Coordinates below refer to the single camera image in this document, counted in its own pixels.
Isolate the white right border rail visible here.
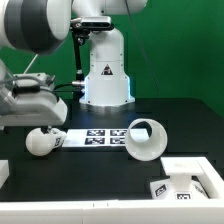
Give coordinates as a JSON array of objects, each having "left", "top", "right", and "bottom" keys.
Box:
[{"left": 197, "top": 157, "right": 224, "bottom": 200}]

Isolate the white lamp bulb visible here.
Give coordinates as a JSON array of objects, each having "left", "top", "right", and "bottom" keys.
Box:
[{"left": 25, "top": 128, "right": 67, "bottom": 156}]

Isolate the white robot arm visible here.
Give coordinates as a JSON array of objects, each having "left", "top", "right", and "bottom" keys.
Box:
[{"left": 0, "top": 0, "right": 148, "bottom": 127}]

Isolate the white border rail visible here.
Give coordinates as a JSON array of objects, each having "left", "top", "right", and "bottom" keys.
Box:
[
  {"left": 0, "top": 199, "right": 224, "bottom": 224},
  {"left": 197, "top": 157, "right": 224, "bottom": 200}
]

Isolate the white front border rail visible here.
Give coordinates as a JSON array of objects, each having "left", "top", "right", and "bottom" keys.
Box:
[{"left": 0, "top": 199, "right": 224, "bottom": 224}]

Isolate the white tag sheet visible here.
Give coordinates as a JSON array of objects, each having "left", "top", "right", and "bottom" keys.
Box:
[{"left": 61, "top": 128, "right": 149, "bottom": 148}]

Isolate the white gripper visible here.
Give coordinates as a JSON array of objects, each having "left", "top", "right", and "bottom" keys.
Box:
[{"left": 0, "top": 73, "right": 68, "bottom": 134}]

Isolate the white left border block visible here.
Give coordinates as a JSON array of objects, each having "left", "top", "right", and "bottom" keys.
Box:
[{"left": 0, "top": 160, "right": 9, "bottom": 188}]

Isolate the black camera on stand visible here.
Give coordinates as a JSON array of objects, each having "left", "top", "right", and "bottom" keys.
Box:
[{"left": 69, "top": 16, "right": 115, "bottom": 101}]

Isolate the black cable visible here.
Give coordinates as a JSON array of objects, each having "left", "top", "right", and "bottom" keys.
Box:
[{"left": 53, "top": 82, "right": 83, "bottom": 94}]

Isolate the white cable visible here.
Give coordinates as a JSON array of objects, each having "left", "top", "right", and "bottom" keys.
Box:
[{"left": 23, "top": 54, "right": 39, "bottom": 76}]

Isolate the white lamp base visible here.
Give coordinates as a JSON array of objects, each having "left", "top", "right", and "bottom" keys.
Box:
[{"left": 150, "top": 157, "right": 209, "bottom": 200}]

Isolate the white lamp shade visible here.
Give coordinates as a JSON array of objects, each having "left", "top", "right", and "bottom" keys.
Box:
[{"left": 125, "top": 118, "right": 168, "bottom": 161}]

